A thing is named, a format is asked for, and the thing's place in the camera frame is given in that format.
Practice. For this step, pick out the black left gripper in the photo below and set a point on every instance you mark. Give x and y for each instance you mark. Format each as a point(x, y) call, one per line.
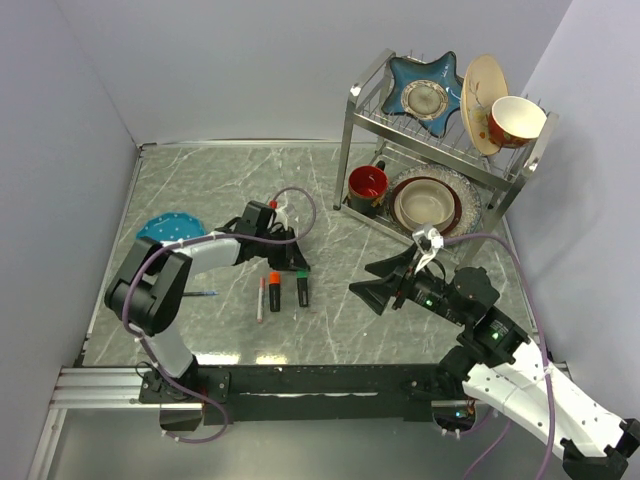
point(282, 252)

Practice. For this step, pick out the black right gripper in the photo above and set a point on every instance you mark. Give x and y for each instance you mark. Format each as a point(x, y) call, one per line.
point(401, 285)

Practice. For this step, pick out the black green highlighter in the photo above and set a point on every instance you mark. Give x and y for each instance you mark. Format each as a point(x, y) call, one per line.
point(302, 288)

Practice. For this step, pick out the black orange highlighter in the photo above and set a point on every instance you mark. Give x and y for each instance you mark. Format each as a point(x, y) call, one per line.
point(274, 290)

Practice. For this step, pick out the white pink acrylic marker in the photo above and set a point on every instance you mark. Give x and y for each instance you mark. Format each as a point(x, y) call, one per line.
point(261, 300)

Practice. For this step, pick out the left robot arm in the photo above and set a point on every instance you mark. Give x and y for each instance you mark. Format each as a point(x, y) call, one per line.
point(147, 290)

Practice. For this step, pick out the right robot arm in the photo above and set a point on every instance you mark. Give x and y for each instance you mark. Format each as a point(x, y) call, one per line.
point(498, 363)

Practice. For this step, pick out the dark red plate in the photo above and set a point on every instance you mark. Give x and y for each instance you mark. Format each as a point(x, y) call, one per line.
point(452, 210)

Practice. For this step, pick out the beige bowl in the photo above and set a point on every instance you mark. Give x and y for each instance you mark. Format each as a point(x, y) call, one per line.
point(425, 202)

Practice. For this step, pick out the black floral mug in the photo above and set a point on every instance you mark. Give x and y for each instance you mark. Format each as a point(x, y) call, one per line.
point(367, 187)

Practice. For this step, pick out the steel dish rack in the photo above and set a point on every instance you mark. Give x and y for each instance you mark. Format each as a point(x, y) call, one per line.
point(401, 142)

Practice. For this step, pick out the blue speckled plate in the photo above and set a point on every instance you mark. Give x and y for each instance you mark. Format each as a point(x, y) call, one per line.
point(468, 208)

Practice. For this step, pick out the teal polka dot plate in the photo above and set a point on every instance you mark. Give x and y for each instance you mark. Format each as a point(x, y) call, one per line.
point(172, 226)

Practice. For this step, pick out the blue star shaped dish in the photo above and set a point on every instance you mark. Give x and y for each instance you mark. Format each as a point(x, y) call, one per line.
point(427, 92)

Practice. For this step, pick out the red white bowl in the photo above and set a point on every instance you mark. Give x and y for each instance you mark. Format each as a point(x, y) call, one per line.
point(515, 121)

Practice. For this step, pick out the cream floral plate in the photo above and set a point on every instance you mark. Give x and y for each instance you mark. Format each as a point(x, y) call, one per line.
point(483, 84)

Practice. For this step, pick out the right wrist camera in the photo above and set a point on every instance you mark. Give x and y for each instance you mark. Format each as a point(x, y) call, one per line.
point(429, 242)

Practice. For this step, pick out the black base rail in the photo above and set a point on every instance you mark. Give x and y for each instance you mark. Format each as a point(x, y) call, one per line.
point(218, 396)

